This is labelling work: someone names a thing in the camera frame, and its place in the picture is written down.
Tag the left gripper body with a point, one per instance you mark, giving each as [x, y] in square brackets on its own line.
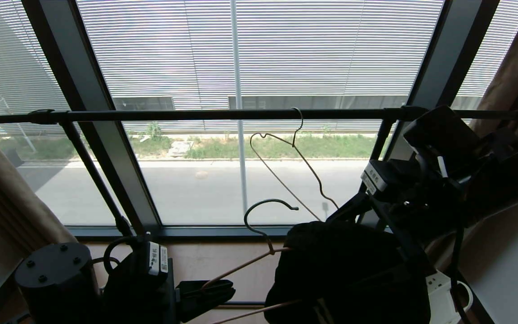
[173, 301]

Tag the black garment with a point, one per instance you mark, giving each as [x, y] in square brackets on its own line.
[344, 279]

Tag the pink clothes hanger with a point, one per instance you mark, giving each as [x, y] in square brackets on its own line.
[241, 267]
[293, 145]

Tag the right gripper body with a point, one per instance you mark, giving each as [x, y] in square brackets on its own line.
[412, 189]

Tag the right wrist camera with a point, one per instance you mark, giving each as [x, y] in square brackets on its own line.
[443, 130]

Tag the black clothes rack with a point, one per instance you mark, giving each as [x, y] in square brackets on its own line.
[196, 114]

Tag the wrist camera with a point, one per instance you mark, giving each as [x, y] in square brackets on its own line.
[443, 130]
[133, 288]

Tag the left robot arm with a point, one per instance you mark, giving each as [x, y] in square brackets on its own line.
[56, 279]

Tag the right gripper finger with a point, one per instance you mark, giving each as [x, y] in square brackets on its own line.
[353, 208]

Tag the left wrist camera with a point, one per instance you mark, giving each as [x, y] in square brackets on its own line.
[133, 288]

